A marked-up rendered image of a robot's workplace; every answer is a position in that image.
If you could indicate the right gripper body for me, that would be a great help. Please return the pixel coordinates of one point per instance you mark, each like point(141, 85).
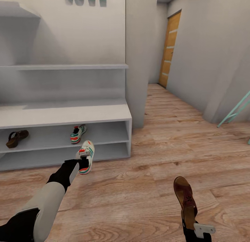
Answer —
point(191, 236)

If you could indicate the sandal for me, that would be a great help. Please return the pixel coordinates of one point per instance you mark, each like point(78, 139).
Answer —
point(13, 141)
point(184, 194)

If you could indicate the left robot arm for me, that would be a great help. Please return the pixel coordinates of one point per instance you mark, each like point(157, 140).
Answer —
point(34, 220)

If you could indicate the door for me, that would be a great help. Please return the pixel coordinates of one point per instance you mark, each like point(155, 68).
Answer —
point(170, 39)

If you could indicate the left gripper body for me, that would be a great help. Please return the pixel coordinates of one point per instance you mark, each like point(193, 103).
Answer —
point(84, 163)

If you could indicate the gym shoe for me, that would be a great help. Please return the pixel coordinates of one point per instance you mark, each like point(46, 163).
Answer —
point(77, 132)
point(87, 146)

